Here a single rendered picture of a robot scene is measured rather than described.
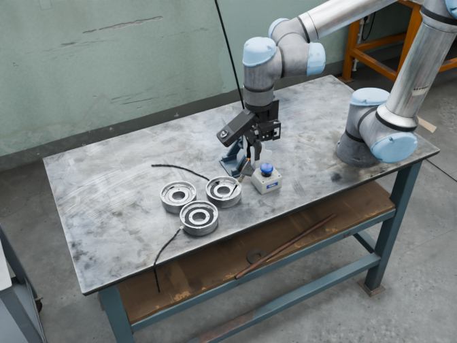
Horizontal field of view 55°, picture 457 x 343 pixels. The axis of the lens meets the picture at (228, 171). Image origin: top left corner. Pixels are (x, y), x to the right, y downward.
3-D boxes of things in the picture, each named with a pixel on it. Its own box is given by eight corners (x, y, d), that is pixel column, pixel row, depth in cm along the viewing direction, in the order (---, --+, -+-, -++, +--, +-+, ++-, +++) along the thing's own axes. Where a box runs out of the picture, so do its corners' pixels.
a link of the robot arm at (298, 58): (313, 30, 109) (271, 35, 108) (329, 50, 101) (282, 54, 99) (311, 59, 114) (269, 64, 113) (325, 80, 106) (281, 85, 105)
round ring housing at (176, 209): (156, 199, 132) (154, 189, 129) (186, 186, 136) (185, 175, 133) (171, 220, 125) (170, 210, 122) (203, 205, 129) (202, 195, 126)
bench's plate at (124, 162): (83, 298, 108) (81, 293, 107) (43, 162, 149) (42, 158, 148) (438, 154, 148) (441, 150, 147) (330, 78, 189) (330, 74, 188)
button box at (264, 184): (262, 195, 132) (262, 183, 129) (250, 181, 137) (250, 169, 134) (284, 186, 135) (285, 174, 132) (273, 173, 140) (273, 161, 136)
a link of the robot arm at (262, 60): (283, 47, 98) (245, 51, 97) (280, 90, 105) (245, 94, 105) (275, 33, 104) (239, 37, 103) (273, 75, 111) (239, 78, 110)
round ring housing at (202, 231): (206, 205, 129) (205, 195, 127) (225, 227, 122) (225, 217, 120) (175, 220, 125) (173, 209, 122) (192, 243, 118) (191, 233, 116)
